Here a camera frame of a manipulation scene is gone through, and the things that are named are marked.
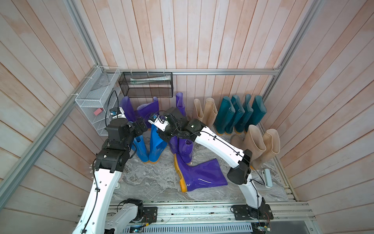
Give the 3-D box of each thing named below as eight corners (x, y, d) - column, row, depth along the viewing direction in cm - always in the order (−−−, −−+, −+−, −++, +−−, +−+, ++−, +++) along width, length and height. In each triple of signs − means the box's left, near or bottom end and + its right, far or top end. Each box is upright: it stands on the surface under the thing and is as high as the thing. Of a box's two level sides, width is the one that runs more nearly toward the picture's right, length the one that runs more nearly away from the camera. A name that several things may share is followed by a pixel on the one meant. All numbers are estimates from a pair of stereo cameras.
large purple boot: (173, 192, 82) (173, 188, 77) (175, 159, 95) (174, 154, 89) (224, 192, 83) (227, 188, 77) (219, 159, 95) (221, 154, 90)
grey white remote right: (264, 187, 84) (267, 185, 81) (261, 171, 91) (264, 168, 87) (270, 188, 84) (273, 186, 81) (266, 171, 90) (270, 169, 87)
